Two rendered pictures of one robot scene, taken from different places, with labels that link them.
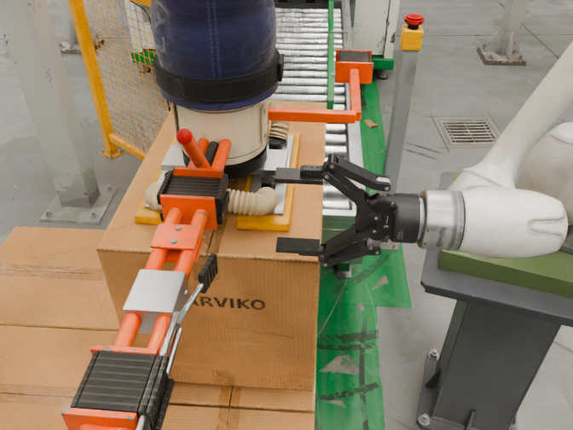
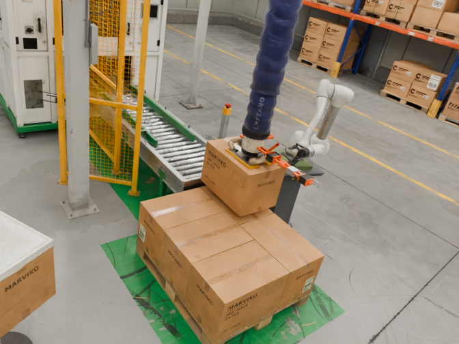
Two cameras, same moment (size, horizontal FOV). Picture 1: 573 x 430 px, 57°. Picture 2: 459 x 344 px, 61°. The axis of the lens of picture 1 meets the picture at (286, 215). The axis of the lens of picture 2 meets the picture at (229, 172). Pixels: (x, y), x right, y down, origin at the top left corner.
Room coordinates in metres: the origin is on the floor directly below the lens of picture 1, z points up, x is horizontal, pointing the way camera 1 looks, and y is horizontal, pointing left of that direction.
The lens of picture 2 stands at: (-0.97, 2.34, 2.48)
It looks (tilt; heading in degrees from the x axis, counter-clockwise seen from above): 30 degrees down; 313
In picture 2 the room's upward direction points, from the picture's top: 12 degrees clockwise
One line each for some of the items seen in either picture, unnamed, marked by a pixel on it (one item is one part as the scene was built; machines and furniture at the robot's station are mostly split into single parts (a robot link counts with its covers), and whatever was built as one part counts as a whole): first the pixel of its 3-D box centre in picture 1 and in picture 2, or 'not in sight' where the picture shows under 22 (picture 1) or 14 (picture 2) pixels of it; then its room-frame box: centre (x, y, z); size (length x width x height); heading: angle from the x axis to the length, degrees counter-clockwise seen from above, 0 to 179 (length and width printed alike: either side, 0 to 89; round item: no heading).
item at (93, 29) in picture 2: not in sight; (90, 42); (2.12, 0.95, 1.62); 0.20 x 0.05 x 0.30; 176
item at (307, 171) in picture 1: (318, 165); not in sight; (0.62, -0.04, 1.23); 0.05 x 0.01 x 0.03; 85
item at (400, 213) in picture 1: (386, 217); (301, 153); (0.61, -0.15, 1.15); 0.09 x 0.07 x 0.08; 85
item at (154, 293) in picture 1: (158, 301); (292, 170); (0.45, 0.16, 1.15); 0.07 x 0.07 x 0.04; 85
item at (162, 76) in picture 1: (219, 65); (256, 130); (0.91, 0.12, 1.26); 0.23 x 0.23 x 0.04
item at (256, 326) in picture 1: (238, 230); (241, 173); (0.97, 0.12, 0.82); 0.60 x 0.40 x 0.40; 175
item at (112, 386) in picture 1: (116, 392); (304, 179); (0.31, 0.18, 1.15); 0.08 x 0.07 x 0.05; 175
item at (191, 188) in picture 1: (194, 197); (273, 157); (0.66, 0.14, 1.15); 0.10 x 0.08 x 0.06; 85
